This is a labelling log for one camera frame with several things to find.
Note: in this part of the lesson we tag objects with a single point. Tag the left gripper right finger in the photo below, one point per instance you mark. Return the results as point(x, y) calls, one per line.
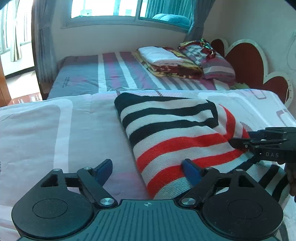
point(233, 204)

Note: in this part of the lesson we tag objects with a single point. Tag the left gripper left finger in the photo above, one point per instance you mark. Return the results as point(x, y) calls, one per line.
point(62, 204)

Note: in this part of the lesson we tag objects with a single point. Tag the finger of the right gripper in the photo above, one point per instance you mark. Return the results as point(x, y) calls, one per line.
point(240, 142)
point(273, 133)

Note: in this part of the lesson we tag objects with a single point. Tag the black white red striped sweater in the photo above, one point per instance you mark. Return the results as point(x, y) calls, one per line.
point(164, 131)

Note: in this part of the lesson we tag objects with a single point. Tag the red heart-shaped headboard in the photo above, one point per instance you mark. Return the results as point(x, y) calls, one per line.
point(251, 68)

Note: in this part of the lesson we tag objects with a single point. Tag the checkered maroon pillow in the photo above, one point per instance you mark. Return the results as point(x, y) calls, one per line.
point(217, 68)

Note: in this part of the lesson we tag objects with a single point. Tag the red yellow folded blanket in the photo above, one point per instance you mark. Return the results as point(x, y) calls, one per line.
point(186, 70)

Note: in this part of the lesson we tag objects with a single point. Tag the colourful item on pillow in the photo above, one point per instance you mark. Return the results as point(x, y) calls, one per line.
point(207, 49)

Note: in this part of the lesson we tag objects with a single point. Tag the white folded cloth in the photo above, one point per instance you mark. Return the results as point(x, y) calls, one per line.
point(159, 56)

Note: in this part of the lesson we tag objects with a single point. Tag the striped grey maroon small bed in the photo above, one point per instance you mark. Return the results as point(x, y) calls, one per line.
point(118, 71)

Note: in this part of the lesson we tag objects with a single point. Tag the teal cushion on windowsill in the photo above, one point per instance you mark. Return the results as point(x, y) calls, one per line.
point(177, 20)

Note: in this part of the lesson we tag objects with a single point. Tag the grey curtain right of window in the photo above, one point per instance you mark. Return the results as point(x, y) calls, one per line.
point(204, 20)

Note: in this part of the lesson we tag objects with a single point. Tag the grey curtain of window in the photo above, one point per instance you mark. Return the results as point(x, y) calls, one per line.
point(204, 20)
point(46, 62)

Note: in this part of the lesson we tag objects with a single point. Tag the white curtain in next room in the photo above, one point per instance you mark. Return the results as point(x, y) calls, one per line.
point(15, 45)

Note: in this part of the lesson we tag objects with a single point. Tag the grey curtain left of window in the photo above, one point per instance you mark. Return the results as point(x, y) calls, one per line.
point(46, 62)

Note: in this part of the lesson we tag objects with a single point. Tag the window with teal frame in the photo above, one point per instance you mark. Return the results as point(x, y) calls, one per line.
point(124, 12)

